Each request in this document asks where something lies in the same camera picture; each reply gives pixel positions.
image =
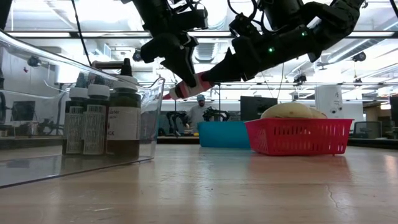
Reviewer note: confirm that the black background robot arm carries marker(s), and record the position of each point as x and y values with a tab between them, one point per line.
217	114
177	121

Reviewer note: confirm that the black monitor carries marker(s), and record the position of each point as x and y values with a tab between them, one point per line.
253	107

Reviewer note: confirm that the black food colouring bottle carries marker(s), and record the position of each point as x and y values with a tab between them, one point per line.
94	130
124	124
74	130

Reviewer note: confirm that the black overhead light bar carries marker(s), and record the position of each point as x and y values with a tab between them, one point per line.
40	34

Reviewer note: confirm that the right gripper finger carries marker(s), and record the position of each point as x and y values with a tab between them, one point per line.
227	70

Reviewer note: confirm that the black ceiling fixture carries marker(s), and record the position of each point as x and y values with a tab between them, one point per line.
359	56
300	79

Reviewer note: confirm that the pink food colouring bottle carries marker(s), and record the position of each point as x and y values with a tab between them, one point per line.
200	87

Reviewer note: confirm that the person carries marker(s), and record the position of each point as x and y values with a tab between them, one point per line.
197	115

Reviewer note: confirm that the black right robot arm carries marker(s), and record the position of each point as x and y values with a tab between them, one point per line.
335	18

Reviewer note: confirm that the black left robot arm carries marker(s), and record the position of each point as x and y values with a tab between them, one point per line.
155	15

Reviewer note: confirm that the clear plastic bin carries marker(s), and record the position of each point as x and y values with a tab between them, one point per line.
31	168

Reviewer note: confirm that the red plastic basket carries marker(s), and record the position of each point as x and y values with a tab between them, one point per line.
298	137

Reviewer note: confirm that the teal plastic bin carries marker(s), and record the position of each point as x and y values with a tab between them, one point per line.
222	133

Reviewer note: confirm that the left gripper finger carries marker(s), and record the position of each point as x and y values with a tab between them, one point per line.
183	67

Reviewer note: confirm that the orange frosted toy donut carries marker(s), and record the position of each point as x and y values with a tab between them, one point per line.
287	110

